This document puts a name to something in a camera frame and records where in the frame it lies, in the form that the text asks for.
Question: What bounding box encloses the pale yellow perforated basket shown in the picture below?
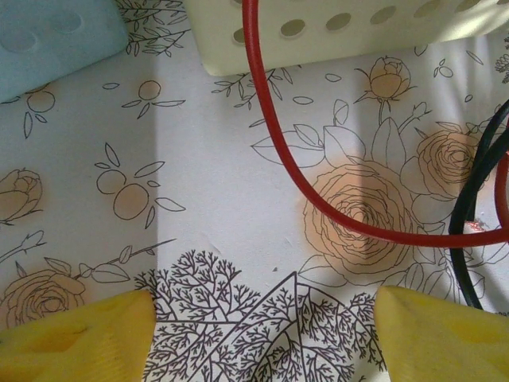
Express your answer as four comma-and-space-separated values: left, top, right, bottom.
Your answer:
185, 0, 509, 77

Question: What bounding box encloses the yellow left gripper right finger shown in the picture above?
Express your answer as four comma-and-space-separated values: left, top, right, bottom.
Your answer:
375, 285, 509, 382

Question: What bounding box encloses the black cable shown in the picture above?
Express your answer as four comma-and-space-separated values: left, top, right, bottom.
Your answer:
448, 101, 509, 312

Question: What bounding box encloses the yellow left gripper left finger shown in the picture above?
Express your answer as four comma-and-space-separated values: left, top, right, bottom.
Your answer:
0, 290, 157, 382

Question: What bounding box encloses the red cable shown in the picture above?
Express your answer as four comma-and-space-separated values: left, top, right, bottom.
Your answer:
240, 0, 509, 248

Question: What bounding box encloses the blue perforated plastic basket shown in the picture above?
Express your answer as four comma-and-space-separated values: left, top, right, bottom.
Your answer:
0, 0, 129, 103

